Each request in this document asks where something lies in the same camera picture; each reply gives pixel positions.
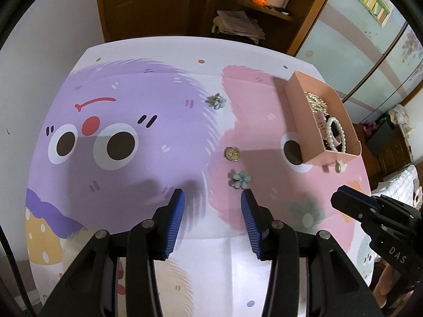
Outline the colourful wall poster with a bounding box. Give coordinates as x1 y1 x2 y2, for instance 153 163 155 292
352 0 392 27

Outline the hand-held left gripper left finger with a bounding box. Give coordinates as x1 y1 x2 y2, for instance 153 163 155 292
40 188 186 317

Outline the white pearl bracelet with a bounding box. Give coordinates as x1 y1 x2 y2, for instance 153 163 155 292
325 116 347 154

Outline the brown wooden door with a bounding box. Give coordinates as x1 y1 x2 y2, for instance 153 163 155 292
94 0 219 42

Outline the white crumpled cloth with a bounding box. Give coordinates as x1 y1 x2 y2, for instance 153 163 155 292
388 104 413 136

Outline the black bead bracelet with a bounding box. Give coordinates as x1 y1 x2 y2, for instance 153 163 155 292
323 122 342 151

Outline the stack of folded beige cloths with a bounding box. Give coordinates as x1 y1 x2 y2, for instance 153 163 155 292
211 10 266 42

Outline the pink box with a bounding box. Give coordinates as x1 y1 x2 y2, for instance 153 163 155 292
284 70 362 174

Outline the blue flower earring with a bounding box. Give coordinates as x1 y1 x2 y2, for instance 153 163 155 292
228 171 252 189
206 93 226 108

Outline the black cable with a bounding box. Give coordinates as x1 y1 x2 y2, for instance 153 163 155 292
0 225 37 317

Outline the dark wooden nightstand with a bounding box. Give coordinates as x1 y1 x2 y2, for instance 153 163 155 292
377 129 413 179

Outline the gold leaf brooch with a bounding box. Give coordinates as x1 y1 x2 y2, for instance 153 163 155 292
305 91 328 114

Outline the light blue wardrobe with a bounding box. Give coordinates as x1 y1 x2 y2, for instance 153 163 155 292
294 0 423 126

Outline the checked bed blanket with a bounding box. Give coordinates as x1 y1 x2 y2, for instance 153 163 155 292
370 163 423 205

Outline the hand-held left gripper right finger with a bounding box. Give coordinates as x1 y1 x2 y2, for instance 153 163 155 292
240 189 384 317

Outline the black box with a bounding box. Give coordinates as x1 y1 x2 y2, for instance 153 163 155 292
367 124 402 156

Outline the cartoon printed tablecloth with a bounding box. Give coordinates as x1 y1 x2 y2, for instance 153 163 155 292
25 36 377 317

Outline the pink strap smartwatch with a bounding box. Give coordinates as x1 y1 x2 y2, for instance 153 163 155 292
314 112 331 139

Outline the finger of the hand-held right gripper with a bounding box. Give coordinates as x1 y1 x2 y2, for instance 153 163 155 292
330 188 380 230
338 185 380 206

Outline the brown wooden shelf cabinet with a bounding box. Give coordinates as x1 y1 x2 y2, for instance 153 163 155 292
201 0 341 57

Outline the person's right hand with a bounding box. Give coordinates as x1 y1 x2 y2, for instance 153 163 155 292
373 260 402 309

